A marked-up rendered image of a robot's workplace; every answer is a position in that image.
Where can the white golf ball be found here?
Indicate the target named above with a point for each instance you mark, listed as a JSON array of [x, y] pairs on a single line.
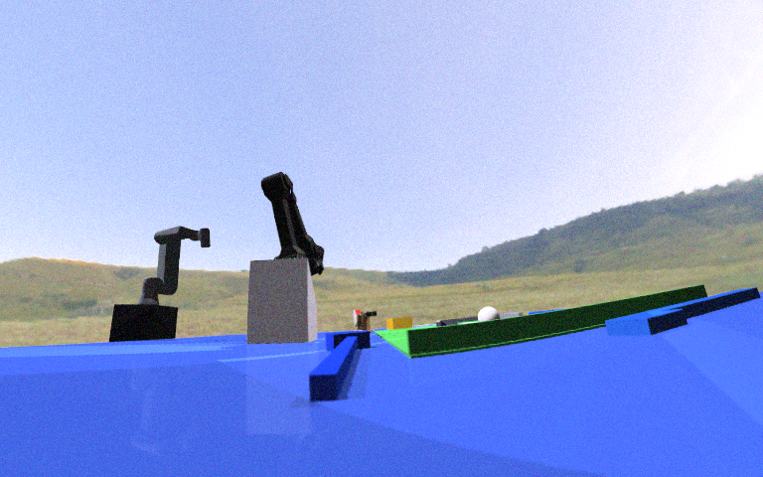
[[488, 313]]

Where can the yellow rectangular block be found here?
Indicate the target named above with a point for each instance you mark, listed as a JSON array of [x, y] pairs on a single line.
[[398, 323]]

